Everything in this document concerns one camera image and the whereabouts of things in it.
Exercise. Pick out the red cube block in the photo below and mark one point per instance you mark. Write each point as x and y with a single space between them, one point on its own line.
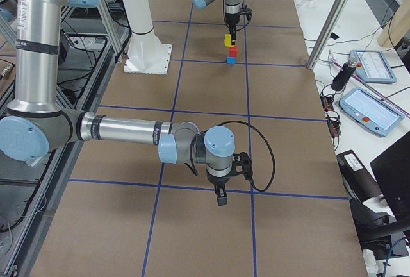
233 51

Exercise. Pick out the yellow cube block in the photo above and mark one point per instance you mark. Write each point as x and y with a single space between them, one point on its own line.
228 40

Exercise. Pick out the orange electronics board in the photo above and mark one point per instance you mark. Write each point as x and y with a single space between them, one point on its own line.
326 102

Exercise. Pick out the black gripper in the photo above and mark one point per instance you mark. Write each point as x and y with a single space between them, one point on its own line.
217 181
231 20

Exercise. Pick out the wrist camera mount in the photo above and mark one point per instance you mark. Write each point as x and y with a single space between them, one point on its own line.
242 164
246 11

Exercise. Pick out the near teach pendant tablet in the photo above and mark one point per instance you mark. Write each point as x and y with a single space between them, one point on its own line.
370 112

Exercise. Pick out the black water bottle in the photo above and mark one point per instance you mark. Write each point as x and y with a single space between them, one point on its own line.
344 75

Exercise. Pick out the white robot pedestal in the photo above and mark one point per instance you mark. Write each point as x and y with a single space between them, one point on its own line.
145 54

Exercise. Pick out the far teach pendant tablet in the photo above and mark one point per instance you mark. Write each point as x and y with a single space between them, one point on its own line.
373 67

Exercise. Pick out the black monitor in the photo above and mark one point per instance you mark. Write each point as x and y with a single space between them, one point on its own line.
391 171

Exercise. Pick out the blue cube block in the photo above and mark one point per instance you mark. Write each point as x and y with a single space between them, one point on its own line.
231 60

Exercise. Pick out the black box with label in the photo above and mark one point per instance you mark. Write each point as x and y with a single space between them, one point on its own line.
359 180

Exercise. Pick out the teach pendant tablet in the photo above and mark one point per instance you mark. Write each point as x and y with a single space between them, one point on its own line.
370 112
373 67

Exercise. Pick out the aluminium frame post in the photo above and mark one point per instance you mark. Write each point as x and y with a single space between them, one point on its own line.
325 32

